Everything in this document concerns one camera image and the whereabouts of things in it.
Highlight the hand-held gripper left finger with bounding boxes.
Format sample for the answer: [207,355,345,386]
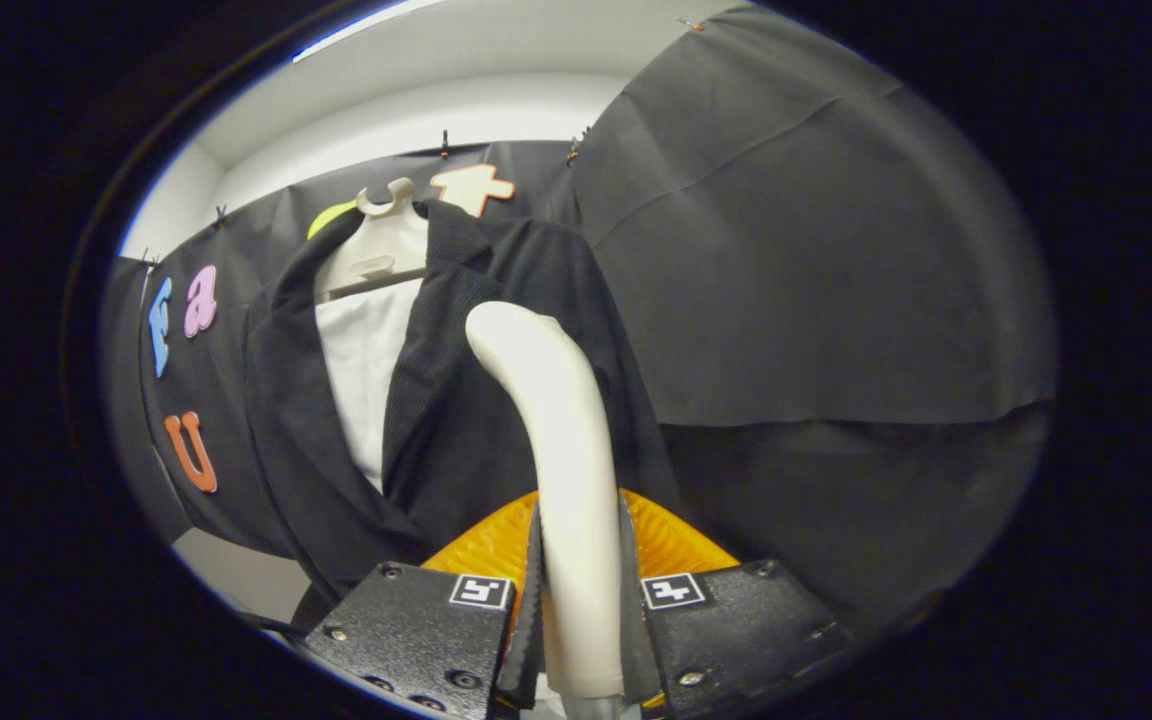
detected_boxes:
[298,490,545,720]

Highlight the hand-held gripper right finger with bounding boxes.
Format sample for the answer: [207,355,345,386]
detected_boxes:
[619,487,862,717]

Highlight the white garment steamer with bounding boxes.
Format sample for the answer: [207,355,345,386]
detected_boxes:
[464,302,627,720]

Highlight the black jacket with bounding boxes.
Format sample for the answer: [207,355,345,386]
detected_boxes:
[241,198,687,601]

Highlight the grey cabinet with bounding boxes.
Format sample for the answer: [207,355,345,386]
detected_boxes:
[174,527,315,629]

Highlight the white mannequin torso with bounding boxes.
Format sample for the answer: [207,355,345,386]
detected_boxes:
[314,280,427,493]

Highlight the white plastic hanger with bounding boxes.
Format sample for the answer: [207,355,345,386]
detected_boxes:
[314,178,434,301]

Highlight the black backdrop cloth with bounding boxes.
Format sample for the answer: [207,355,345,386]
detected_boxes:
[101,0,1059,641]

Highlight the row of small cloth clips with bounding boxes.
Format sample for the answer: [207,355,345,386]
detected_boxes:
[141,15,707,276]

